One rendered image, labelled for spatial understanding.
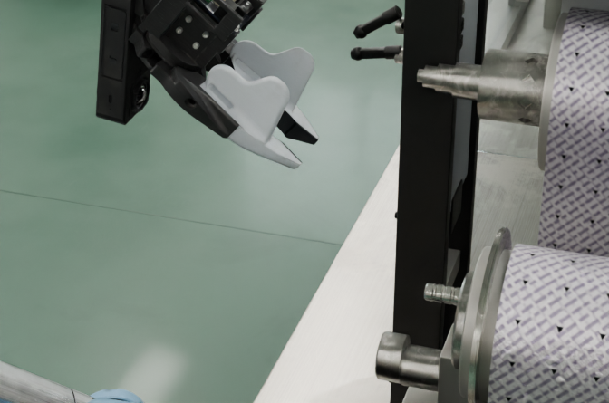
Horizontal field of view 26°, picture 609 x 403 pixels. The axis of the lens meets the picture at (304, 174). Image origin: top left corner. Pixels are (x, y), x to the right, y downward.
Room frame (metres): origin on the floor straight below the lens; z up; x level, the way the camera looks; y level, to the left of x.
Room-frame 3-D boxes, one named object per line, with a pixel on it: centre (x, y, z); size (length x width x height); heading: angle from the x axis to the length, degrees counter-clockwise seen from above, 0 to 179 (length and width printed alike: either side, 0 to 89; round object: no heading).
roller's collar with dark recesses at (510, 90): (1.07, -0.19, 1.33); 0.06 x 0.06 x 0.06; 73
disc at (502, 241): (0.83, -0.14, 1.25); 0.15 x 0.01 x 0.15; 163
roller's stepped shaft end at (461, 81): (1.09, -0.13, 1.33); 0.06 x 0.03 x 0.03; 73
